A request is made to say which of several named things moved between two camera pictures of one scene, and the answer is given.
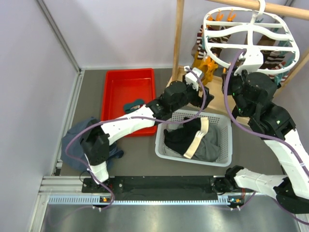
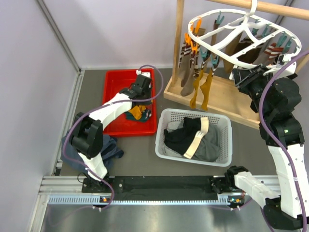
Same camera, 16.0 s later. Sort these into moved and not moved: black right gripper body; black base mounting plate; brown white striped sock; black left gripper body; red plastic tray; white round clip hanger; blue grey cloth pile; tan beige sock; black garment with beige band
Moved: black left gripper body; tan beige sock; brown white striped sock; black right gripper body; white round clip hanger
Not moved: black garment with beige band; red plastic tray; black base mounting plate; blue grey cloth pile
